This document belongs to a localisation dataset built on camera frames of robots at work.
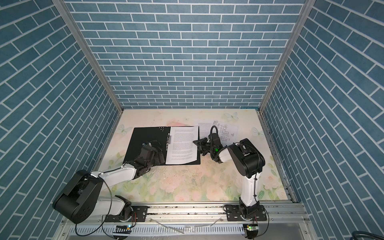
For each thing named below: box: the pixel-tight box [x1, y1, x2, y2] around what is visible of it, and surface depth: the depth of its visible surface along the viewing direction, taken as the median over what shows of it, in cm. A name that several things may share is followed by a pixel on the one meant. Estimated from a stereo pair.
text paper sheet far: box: [198, 123, 214, 140], surface depth 110 cm
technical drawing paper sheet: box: [209, 120, 239, 147], surface depth 110 cm
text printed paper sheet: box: [165, 125, 199, 165], surface depth 101 cm
